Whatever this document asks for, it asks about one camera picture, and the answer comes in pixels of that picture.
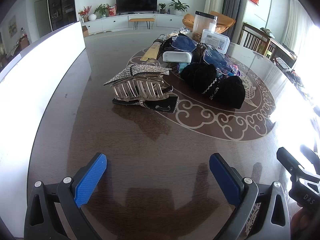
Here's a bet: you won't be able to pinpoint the cluttered side desk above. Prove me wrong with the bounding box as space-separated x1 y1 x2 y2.
270 37 320 98

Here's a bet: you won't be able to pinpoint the green potted plant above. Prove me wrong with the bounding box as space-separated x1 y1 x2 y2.
94 4 109 18

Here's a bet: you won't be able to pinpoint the white storage box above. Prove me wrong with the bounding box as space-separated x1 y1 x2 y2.
0 21 86 180

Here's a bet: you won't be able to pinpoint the black television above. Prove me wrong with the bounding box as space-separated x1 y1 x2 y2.
116 0 158 14

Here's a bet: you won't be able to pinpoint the red flower plant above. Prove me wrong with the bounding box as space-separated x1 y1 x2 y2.
78 6 92 22

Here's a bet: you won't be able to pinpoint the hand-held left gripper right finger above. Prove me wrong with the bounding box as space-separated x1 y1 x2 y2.
209 153 292 240

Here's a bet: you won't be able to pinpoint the white sheer curtain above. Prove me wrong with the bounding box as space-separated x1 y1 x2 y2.
282 0 316 53

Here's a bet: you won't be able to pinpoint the wooden chair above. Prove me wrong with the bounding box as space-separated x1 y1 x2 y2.
241 22 272 56

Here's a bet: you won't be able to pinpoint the wooden bench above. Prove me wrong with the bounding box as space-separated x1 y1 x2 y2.
128 17 156 30

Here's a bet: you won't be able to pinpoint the blue rimless glasses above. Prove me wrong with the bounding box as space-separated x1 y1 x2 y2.
171 35 232 73

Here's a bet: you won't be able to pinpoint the clear jar black lid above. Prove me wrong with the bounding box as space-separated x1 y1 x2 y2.
192 11 218 43

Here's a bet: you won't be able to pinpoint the white glasses case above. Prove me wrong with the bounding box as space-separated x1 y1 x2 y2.
162 51 193 63

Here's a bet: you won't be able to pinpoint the purple teal hair tie string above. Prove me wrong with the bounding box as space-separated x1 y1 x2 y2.
176 61 241 78

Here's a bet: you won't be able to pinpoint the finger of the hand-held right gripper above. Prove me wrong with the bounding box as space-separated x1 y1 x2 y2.
300 144 319 160
277 147 320 188

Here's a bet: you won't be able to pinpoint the rhinestone hair claw clip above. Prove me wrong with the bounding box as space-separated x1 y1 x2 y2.
103 64 173 105

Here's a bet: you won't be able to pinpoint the black velvet pouches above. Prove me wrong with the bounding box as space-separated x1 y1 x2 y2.
180 64 246 110

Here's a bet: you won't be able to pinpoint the large leafy potted plant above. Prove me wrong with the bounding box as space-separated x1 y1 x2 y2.
169 0 190 16

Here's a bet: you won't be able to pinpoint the person's right hand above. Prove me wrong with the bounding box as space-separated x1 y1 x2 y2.
291 206 314 234

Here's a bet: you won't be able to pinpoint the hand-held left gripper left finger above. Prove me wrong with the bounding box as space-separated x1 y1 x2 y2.
24 152 107 240

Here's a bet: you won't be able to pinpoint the white television cabinet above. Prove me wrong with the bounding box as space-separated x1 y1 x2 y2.
81 14 191 35

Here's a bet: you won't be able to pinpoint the grey curtain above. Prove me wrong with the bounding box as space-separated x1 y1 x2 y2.
222 0 248 43

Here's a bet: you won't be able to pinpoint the wall picture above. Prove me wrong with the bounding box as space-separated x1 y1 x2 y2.
7 17 17 36

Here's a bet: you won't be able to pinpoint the orange lounge chair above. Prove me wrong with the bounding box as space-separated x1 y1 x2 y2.
182 11 236 35

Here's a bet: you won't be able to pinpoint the dark bookshelf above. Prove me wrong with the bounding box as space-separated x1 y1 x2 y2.
47 0 76 31

